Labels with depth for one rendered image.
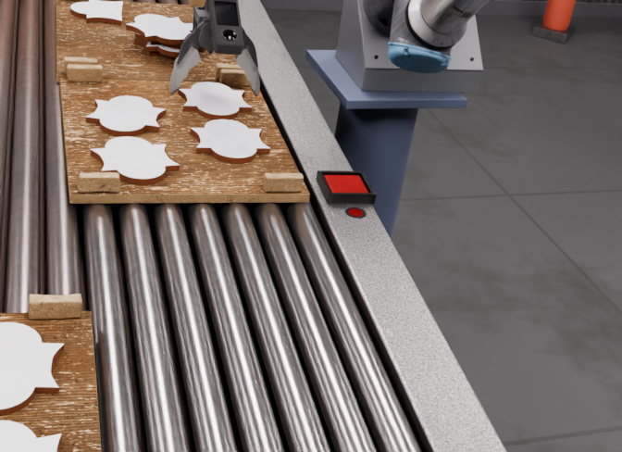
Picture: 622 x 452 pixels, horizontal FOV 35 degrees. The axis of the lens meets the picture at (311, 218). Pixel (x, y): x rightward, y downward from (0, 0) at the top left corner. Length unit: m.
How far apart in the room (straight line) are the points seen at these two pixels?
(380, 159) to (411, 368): 1.00
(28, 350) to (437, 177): 2.76
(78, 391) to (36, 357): 0.06
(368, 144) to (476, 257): 1.22
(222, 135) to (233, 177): 0.12
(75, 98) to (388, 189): 0.79
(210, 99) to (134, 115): 0.15
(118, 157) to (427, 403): 0.62
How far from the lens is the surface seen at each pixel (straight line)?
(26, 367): 1.11
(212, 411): 1.10
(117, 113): 1.65
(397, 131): 2.14
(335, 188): 1.53
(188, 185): 1.47
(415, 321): 1.29
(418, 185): 3.65
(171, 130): 1.64
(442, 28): 1.80
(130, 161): 1.50
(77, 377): 1.11
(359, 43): 2.07
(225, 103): 1.72
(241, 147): 1.57
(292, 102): 1.84
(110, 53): 1.92
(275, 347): 1.20
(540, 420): 2.69
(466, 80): 2.14
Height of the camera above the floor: 1.64
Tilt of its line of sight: 30 degrees down
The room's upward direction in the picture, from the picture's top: 9 degrees clockwise
